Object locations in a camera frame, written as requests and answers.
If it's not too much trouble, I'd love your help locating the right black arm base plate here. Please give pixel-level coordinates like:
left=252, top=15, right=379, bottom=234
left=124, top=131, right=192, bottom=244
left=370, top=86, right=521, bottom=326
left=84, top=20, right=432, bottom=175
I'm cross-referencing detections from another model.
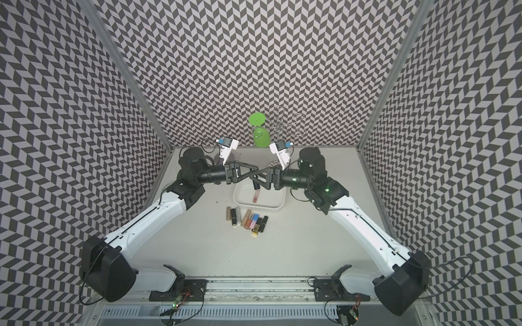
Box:
left=306, top=277, right=371, bottom=302

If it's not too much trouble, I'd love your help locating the silver grey lipstick tube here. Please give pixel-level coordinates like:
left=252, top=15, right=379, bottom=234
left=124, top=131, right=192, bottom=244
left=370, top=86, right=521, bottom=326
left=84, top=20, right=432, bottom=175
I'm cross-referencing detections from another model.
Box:
left=235, top=206, right=242, bottom=224

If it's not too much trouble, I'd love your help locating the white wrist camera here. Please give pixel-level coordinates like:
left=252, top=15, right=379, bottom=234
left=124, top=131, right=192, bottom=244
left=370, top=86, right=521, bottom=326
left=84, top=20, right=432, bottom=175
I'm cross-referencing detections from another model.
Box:
left=216, top=137, right=239, bottom=165
left=269, top=139, right=294, bottom=169

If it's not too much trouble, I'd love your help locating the brown tan lipstick tube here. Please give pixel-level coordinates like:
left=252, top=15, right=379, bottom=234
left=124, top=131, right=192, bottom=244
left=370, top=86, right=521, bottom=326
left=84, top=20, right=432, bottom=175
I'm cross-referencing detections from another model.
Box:
left=226, top=206, right=232, bottom=221

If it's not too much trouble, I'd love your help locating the blue pink gradient lipstick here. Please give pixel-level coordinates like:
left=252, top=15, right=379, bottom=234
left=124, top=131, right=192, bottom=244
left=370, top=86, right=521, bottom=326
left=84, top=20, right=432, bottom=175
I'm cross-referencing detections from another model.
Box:
left=250, top=214, right=260, bottom=230

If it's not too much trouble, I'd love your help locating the aluminium front rail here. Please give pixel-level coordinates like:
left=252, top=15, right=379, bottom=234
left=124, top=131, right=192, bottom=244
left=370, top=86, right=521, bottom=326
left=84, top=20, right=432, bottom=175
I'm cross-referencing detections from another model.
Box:
left=87, top=276, right=433, bottom=306

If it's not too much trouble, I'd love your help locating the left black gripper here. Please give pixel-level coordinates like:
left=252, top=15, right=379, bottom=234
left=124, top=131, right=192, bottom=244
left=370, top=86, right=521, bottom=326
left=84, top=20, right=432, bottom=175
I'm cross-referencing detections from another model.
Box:
left=196, top=159, right=258, bottom=185

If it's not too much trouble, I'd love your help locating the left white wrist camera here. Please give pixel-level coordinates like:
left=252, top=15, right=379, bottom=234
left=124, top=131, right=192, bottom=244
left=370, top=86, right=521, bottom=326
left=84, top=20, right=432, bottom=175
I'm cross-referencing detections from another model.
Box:
left=216, top=137, right=239, bottom=165

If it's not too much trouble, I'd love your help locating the black gold square lipstick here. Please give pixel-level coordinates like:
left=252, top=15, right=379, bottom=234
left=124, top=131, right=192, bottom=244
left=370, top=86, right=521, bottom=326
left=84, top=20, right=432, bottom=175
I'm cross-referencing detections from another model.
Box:
left=251, top=217, right=263, bottom=237

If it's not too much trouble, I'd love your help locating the black round lipstick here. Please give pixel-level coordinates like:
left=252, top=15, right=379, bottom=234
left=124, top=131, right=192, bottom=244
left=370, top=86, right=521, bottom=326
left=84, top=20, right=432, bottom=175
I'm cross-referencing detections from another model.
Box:
left=258, top=216, right=269, bottom=233

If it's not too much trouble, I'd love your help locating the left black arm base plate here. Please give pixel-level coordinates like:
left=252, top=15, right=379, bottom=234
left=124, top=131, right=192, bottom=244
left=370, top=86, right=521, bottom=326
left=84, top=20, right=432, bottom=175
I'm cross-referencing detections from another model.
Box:
left=149, top=278, right=208, bottom=302

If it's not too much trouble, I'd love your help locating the green plastic cup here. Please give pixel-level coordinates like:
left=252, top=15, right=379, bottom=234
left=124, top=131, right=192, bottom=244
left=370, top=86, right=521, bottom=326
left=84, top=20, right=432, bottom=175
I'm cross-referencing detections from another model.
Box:
left=248, top=112, right=271, bottom=148

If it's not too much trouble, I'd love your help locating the chrome metal stand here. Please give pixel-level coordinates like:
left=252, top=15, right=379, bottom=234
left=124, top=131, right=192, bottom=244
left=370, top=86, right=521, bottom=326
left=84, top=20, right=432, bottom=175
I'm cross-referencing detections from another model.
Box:
left=269, top=106, right=305, bottom=141

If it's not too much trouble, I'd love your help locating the pink lip gloss tube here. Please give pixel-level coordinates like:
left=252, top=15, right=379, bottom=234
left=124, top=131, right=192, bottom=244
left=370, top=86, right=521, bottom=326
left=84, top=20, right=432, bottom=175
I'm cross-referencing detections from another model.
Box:
left=252, top=190, right=260, bottom=203

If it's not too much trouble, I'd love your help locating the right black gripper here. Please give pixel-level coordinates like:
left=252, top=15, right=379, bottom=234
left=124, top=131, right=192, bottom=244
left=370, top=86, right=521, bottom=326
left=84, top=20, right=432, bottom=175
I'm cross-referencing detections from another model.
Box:
left=250, top=163, right=313, bottom=190

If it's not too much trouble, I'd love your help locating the red brown lip gloss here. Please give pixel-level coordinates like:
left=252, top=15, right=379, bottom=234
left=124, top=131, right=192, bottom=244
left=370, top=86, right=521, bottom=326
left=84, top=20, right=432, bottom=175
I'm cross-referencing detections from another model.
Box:
left=246, top=213, right=255, bottom=230

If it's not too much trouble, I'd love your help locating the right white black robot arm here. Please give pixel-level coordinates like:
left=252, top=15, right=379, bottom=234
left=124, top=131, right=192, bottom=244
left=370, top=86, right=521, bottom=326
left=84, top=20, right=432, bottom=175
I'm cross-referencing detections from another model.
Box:
left=249, top=148, right=431, bottom=316

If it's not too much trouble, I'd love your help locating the white plastic storage box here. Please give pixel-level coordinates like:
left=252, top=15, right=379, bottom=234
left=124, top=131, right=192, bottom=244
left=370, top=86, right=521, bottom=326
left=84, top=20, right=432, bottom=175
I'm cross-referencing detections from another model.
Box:
left=232, top=181, right=286, bottom=211

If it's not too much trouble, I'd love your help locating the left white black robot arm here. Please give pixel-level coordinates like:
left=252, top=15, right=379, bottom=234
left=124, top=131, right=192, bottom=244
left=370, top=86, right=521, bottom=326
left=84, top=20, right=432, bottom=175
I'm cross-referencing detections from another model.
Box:
left=80, top=147, right=259, bottom=302

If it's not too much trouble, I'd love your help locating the beige tan lipstick tube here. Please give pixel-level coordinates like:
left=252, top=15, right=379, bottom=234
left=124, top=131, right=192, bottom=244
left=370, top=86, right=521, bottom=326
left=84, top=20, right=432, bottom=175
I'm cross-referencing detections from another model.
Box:
left=241, top=209, right=251, bottom=229

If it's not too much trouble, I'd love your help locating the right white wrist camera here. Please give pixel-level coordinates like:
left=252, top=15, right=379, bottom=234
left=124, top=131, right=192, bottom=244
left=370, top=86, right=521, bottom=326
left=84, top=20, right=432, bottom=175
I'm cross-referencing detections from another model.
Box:
left=269, top=139, right=294, bottom=169

